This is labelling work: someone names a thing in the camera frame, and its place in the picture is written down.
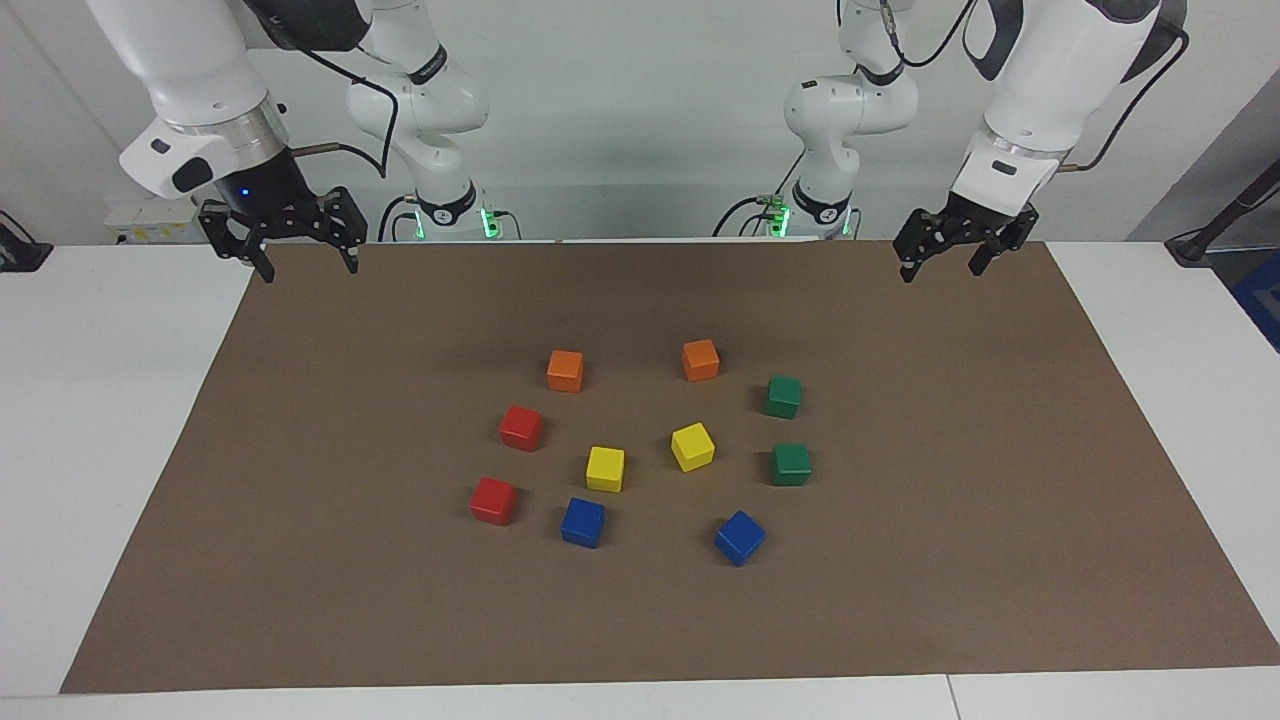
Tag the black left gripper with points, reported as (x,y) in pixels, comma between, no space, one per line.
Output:
(975,220)

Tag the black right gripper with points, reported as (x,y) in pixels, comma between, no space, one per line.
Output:
(265,200)

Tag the green wooden cube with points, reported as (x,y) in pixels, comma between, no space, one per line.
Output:
(790,463)
(782,396)

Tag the red wooden cube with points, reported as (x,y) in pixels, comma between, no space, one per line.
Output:
(493,500)
(521,428)

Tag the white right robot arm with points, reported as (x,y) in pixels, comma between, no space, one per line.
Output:
(200,80)

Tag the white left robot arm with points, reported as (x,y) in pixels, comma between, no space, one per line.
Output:
(1060,90)

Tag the black tripod stand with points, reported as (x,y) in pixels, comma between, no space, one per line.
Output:
(1190,245)

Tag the black stand foot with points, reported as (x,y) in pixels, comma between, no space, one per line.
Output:
(20,255)

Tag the orange wooden cube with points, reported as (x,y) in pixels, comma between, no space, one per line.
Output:
(700,360)
(565,370)

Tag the blue floor object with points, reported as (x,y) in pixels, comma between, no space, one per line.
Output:
(1262,300)

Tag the yellow wooden cube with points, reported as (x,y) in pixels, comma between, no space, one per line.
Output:
(692,446)
(605,468)

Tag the blue wooden cube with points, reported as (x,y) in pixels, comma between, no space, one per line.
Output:
(583,522)
(740,537)

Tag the brown table mat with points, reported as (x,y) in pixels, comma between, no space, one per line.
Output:
(640,620)

